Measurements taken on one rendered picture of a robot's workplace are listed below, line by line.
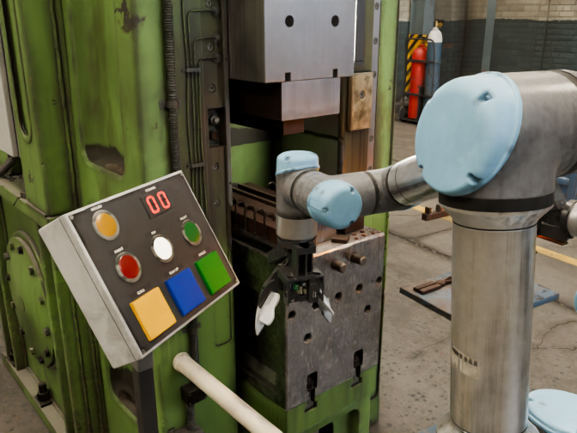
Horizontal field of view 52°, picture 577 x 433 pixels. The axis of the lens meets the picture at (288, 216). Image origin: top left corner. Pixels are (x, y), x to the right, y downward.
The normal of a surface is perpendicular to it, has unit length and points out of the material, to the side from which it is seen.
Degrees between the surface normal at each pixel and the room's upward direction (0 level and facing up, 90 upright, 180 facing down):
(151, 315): 60
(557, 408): 7
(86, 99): 90
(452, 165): 82
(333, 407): 90
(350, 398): 90
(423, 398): 0
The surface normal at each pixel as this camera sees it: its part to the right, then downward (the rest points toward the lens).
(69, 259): -0.43, 0.29
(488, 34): -0.83, 0.18
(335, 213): 0.46, 0.29
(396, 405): 0.00, -0.95
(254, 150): 0.64, 0.25
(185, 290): 0.78, -0.36
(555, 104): 0.39, -0.25
